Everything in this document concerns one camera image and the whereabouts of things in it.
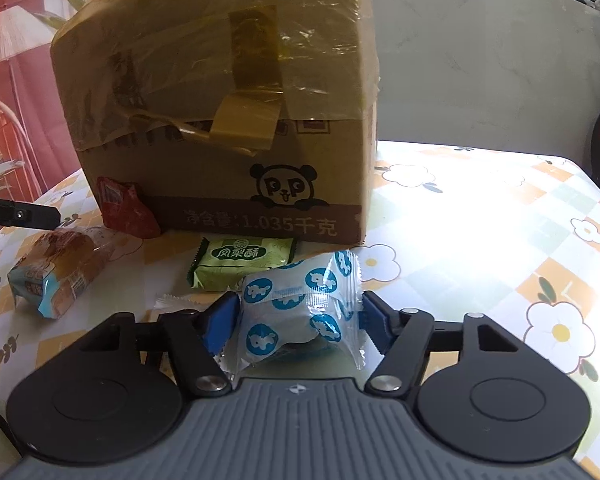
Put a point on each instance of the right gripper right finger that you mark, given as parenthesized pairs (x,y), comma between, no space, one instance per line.
(402,338)

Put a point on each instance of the brown cardboard box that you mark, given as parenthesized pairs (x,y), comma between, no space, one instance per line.
(263,109)

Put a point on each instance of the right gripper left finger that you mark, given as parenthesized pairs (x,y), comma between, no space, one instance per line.
(194,339)

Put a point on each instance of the red snack packet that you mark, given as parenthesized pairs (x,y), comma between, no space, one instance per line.
(123,211)

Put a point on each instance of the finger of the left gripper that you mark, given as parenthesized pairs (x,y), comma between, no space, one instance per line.
(28,216)

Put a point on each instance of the white blue dotted snack packet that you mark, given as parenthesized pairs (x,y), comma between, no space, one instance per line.
(298,310)

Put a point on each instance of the green pineapple cake packet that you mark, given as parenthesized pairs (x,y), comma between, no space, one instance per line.
(222,263)

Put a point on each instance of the orange bread packet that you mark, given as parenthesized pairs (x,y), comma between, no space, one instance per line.
(59,266)

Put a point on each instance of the red patterned curtain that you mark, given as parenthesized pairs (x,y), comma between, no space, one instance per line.
(33,131)

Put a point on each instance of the floral checkered tablecloth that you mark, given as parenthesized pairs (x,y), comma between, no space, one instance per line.
(450,231)

